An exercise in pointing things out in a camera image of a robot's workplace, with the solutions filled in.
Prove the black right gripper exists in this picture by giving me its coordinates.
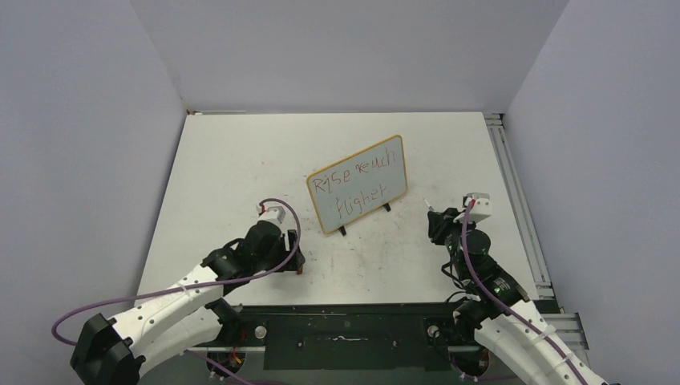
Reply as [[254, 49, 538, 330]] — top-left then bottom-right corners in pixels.
[[428, 206, 477, 281]]

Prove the yellow framed whiteboard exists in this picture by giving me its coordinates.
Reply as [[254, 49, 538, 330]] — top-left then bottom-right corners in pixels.
[[306, 135, 408, 234]]

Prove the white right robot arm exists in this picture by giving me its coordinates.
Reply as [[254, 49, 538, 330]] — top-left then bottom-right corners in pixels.
[[427, 199, 606, 384]]

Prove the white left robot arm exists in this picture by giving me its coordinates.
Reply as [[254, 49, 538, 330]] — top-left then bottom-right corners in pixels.
[[70, 219, 305, 384]]

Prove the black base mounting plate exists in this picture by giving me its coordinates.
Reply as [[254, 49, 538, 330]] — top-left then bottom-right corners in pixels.
[[203, 303, 491, 375]]

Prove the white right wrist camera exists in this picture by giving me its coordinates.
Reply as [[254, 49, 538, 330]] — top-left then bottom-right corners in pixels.
[[463, 192, 493, 222]]

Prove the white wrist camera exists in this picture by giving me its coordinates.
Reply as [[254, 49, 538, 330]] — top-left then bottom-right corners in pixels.
[[463, 192, 493, 222], [258, 203, 286, 226]]

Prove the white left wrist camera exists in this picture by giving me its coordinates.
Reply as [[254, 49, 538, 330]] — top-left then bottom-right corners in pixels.
[[258, 203, 286, 226]]

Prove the aluminium right side rail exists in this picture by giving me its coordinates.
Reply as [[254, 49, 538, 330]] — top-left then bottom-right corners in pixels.
[[484, 113, 555, 300]]

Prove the aluminium front frame rail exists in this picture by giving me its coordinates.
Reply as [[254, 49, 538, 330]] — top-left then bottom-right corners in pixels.
[[108, 313, 589, 353]]

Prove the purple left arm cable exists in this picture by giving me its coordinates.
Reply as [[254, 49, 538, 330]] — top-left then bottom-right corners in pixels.
[[51, 197, 303, 385]]

